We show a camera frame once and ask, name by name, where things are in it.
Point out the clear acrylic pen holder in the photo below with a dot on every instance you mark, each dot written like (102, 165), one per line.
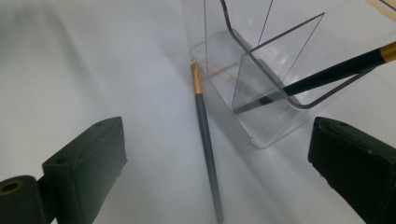
(274, 130)

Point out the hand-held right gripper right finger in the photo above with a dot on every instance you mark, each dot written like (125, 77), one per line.
(358, 165)

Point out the dark slim brush gold ferrule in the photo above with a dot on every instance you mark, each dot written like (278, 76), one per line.
(207, 140)
(336, 73)

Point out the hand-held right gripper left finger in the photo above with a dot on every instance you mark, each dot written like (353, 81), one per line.
(84, 165)

